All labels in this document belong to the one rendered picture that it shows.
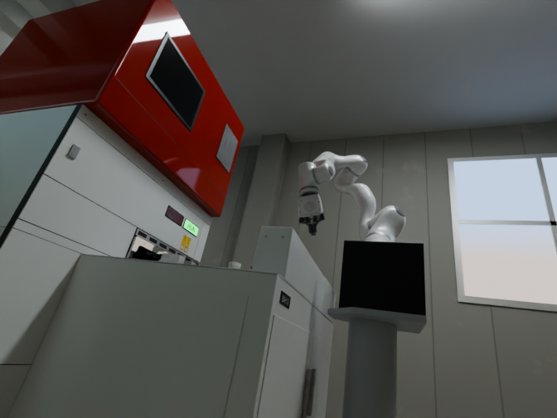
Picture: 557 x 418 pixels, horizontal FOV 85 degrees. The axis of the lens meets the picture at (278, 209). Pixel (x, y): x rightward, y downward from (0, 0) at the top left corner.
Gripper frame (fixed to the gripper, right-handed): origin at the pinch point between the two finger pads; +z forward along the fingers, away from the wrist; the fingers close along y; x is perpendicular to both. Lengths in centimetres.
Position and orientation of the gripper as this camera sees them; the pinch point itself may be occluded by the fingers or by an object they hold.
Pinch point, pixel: (312, 230)
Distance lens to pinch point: 123.6
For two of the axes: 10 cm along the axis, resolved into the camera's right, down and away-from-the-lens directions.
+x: 2.9, 4.4, 8.5
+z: 0.3, 8.8, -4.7
